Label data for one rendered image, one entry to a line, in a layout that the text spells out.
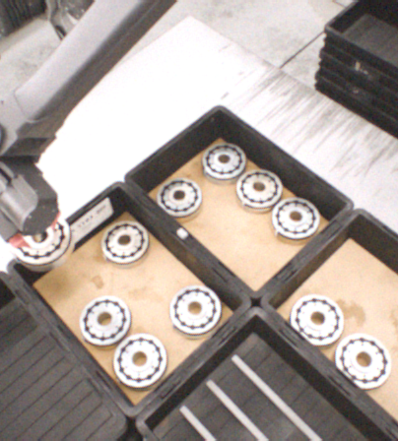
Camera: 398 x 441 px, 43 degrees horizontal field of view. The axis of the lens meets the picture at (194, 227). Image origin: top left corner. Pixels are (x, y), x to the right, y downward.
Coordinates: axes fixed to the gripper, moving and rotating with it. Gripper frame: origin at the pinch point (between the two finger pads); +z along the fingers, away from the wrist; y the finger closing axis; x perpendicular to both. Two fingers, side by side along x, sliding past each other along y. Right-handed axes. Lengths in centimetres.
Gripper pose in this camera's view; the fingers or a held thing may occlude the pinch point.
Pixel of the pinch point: (38, 234)
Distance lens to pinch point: 92.3
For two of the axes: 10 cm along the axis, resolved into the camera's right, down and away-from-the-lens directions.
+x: -6.8, -6.3, 3.8
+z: 0.5, 4.8, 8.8
